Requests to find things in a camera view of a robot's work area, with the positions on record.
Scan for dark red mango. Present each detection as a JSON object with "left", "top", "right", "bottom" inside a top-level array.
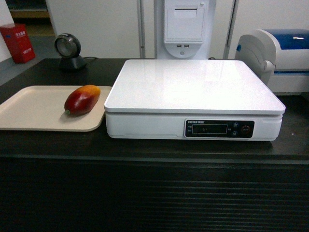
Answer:
[{"left": 64, "top": 85, "right": 101, "bottom": 116}]

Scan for white checkout scale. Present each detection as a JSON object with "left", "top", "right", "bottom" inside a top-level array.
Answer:
[{"left": 104, "top": 60, "right": 285, "bottom": 141}]

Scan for black checkout counter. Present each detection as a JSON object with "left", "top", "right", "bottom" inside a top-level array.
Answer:
[{"left": 0, "top": 58, "right": 309, "bottom": 232}]

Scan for white receipt printer kiosk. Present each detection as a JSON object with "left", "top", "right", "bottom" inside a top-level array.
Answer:
[{"left": 154, "top": 0, "right": 216, "bottom": 60}]

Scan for black barcode scanner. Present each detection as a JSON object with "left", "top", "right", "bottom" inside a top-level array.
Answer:
[{"left": 54, "top": 33, "right": 86, "bottom": 72}]

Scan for beige plastic tray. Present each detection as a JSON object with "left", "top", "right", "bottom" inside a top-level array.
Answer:
[{"left": 0, "top": 86, "right": 111, "bottom": 132}]

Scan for white and blue label printer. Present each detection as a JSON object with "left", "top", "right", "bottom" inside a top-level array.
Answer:
[{"left": 235, "top": 29, "right": 309, "bottom": 95}]

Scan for red fire extinguisher box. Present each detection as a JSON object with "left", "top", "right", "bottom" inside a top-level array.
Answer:
[{"left": 0, "top": 24, "right": 35, "bottom": 63}]

